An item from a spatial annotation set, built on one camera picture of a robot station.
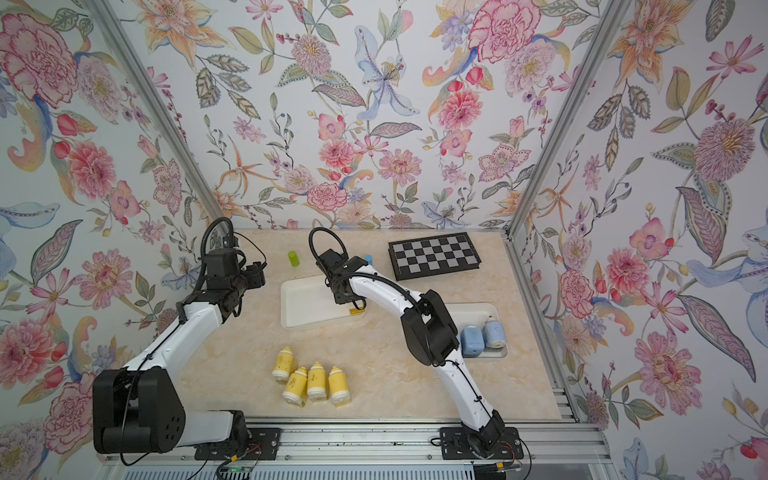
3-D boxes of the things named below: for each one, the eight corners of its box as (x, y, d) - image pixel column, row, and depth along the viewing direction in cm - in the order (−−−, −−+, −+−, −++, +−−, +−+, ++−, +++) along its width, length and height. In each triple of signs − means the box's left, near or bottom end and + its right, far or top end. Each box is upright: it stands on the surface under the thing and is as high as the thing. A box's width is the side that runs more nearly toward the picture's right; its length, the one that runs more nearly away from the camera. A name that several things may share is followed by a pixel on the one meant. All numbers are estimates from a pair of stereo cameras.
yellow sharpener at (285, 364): (279, 387, 85) (271, 377, 78) (285, 357, 90) (278, 346, 84) (294, 387, 85) (287, 377, 79) (299, 357, 90) (293, 346, 84)
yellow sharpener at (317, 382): (311, 402, 82) (305, 393, 76) (315, 372, 88) (310, 361, 81) (328, 402, 82) (323, 393, 76) (331, 372, 88) (327, 361, 81)
